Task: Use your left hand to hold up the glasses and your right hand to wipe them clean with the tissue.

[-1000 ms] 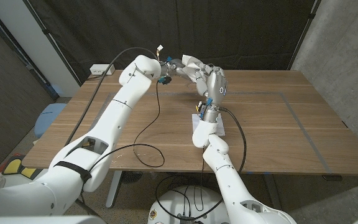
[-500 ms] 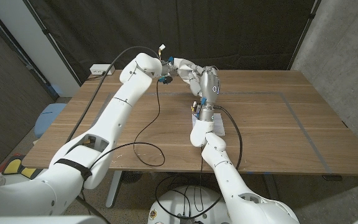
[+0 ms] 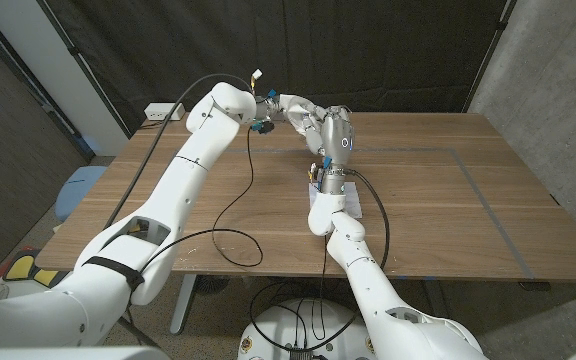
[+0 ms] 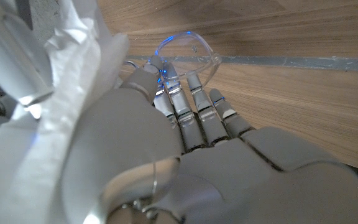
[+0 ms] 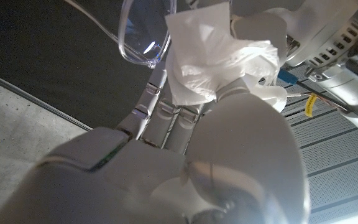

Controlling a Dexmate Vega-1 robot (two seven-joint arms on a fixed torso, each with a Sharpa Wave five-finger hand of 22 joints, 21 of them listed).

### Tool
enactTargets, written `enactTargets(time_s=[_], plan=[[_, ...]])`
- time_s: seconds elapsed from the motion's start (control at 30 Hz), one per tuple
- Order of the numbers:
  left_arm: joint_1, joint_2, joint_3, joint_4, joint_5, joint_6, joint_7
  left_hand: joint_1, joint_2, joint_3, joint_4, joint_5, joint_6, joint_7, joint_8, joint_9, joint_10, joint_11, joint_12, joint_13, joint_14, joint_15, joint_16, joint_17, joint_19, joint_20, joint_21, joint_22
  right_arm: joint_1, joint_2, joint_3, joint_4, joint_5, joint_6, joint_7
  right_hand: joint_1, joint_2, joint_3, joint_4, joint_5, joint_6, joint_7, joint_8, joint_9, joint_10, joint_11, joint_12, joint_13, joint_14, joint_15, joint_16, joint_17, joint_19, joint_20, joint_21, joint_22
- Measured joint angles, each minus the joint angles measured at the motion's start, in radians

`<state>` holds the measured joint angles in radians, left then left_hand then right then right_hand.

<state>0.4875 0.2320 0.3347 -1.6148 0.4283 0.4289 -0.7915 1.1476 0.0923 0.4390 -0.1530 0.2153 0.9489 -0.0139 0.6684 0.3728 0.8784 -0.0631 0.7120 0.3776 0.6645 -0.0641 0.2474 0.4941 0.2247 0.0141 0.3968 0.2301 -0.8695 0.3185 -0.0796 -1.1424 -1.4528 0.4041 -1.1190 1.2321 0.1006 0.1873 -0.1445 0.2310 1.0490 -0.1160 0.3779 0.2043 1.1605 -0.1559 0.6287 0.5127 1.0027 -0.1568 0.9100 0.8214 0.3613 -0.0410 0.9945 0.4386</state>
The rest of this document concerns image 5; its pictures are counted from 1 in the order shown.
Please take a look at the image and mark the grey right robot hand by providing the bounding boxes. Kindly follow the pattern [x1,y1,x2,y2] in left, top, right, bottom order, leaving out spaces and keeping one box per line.
[0,60,312,224]

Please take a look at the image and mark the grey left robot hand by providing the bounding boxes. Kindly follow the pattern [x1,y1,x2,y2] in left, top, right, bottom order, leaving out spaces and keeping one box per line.
[194,0,358,68]

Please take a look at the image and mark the white tissue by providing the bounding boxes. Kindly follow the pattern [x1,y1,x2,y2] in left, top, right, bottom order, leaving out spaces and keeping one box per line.
[164,1,288,113]

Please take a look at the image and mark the clear plastic glasses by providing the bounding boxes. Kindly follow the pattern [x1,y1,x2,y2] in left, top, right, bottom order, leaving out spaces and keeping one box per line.
[63,0,178,69]

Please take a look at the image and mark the grey backdrop crossbar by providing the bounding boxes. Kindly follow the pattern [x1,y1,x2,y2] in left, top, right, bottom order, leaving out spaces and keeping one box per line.
[0,70,93,131]

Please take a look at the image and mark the dark grey fabric mat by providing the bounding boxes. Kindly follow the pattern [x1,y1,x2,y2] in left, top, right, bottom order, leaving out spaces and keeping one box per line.
[0,0,198,130]

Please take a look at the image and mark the yellow cable label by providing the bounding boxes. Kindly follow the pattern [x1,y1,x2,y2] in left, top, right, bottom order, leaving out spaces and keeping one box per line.
[304,93,318,118]

